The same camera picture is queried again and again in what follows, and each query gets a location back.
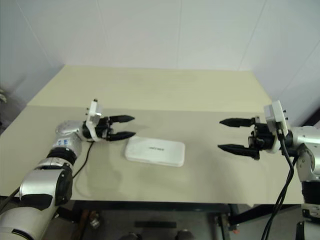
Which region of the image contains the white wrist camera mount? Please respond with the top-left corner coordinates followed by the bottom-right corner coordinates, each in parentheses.
top-left (263, 99), bottom-right (288, 154)
top-left (83, 98), bottom-right (104, 144)

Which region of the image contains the white rectangular box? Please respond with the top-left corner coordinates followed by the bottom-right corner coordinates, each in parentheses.
top-left (124, 135), bottom-right (186, 168)

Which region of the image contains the black metal table frame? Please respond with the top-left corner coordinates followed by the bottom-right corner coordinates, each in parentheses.
top-left (57, 199), bottom-right (253, 227)

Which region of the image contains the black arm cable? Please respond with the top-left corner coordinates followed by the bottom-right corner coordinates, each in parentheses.
top-left (0, 140), bottom-right (95, 213)
top-left (259, 122), bottom-right (301, 240)

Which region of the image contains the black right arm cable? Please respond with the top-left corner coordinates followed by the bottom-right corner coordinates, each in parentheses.
top-left (259, 122), bottom-right (301, 240)

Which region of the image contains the dark rounded shape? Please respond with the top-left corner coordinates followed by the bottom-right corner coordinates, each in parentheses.
top-left (175, 229), bottom-right (195, 240)

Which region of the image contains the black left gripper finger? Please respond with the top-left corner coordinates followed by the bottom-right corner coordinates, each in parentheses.
top-left (109, 114), bottom-right (136, 125)
top-left (107, 131), bottom-right (137, 142)

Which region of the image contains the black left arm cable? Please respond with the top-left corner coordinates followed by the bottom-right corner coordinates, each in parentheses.
top-left (0, 140), bottom-right (95, 213)

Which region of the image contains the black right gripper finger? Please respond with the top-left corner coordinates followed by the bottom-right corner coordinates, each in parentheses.
top-left (217, 143), bottom-right (261, 161)
top-left (219, 116), bottom-right (260, 129)

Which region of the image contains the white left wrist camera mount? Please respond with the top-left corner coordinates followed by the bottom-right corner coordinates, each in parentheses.
top-left (83, 98), bottom-right (104, 144)

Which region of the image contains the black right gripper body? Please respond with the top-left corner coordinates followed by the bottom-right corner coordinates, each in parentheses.
top-left (247, 116), bottom-right (275, 154)

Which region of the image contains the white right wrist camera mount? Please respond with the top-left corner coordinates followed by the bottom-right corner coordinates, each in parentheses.
top-left (263, 99), bottom-right (288, 154)

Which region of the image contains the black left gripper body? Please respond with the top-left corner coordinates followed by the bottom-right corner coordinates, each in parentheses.
top-left (94, 116), bottom-right (116, 141)

